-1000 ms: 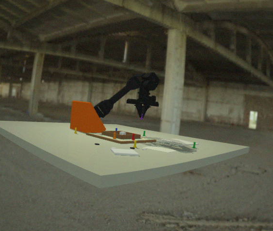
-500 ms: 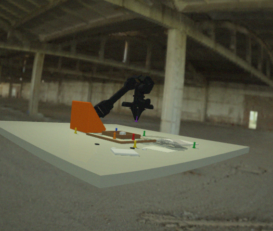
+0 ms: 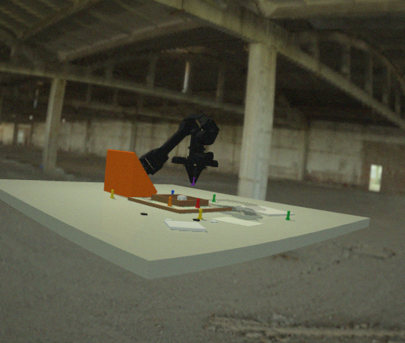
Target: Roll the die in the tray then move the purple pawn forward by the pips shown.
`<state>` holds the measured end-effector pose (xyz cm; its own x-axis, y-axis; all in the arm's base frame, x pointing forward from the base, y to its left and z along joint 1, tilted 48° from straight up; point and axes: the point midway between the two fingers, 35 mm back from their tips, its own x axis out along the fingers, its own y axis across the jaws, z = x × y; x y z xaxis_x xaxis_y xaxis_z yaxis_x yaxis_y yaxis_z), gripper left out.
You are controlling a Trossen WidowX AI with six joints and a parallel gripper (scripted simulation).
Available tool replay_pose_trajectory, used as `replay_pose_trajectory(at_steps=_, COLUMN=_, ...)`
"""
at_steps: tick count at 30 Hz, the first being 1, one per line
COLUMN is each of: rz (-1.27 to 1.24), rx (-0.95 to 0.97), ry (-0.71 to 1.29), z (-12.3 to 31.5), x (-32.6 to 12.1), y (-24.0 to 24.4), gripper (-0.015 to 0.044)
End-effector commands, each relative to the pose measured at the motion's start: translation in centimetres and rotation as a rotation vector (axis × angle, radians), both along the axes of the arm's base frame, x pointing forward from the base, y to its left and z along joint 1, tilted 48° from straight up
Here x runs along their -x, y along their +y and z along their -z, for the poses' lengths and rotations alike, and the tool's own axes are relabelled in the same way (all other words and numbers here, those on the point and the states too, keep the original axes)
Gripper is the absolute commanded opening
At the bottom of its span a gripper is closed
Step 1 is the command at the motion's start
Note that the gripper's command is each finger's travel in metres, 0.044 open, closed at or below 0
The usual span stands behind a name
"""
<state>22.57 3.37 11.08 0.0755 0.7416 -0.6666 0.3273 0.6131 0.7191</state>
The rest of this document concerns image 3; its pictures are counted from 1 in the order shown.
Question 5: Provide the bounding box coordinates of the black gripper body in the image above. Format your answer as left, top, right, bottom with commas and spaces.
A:
171, 144, 219, 167

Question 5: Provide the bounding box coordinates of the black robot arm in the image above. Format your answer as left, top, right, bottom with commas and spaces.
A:
139, 113, 220, 175

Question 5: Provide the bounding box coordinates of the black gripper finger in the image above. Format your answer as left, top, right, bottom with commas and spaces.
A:
183, 165, 195, 183
194, 166, 206, 183

